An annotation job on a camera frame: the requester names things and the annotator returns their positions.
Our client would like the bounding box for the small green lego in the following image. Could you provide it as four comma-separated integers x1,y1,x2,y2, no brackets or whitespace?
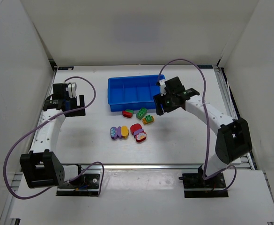
143,115,152,122

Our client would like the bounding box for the green number two lego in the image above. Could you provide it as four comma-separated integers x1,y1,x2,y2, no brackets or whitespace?
136,107,148,120

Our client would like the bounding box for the red green curved lego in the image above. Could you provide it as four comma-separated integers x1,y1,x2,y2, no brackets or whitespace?
122,109,133,118

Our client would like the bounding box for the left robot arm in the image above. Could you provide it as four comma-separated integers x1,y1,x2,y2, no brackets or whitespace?
20,82,86,188

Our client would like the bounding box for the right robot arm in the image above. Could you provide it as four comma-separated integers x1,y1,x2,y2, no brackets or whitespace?
153,77,252,180

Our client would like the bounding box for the blue divided bin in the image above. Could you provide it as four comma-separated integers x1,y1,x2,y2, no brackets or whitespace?
107,75,165,112

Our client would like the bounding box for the red flower lego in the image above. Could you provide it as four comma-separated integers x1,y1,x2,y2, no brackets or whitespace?
135,132,147,143

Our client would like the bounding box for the purple paw lego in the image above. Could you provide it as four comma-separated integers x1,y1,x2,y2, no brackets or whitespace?
110,127,118,140

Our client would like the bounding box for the purple flower lego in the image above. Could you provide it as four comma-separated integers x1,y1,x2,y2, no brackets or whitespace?
116,127,122,139

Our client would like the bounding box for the yellow rounded lego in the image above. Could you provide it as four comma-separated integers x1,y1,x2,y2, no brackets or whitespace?
120,126,129,139

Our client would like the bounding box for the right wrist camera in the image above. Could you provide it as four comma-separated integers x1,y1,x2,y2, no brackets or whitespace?
157,79,167,96

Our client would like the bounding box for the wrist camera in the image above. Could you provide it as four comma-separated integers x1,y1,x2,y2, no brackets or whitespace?
157,79,167,96
67,82,77,98

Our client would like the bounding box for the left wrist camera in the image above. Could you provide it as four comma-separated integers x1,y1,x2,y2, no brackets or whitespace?
67,82,77,98

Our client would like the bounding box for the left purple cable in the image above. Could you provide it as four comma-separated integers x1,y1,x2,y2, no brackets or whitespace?
3,76,105,200

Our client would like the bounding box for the purple cable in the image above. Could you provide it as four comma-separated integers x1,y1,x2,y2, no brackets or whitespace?
159,59,237,192
3,76,105,200

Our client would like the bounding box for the aluminium frame rail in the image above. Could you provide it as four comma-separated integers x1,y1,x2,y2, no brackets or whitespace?
52,163,254,170

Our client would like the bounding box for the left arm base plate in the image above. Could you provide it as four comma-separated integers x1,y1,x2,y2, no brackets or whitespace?
56,170,103,197

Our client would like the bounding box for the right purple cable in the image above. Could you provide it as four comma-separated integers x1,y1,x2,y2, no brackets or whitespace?
159,59,237,192

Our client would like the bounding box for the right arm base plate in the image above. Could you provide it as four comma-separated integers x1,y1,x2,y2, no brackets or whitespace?
178,173,229,198

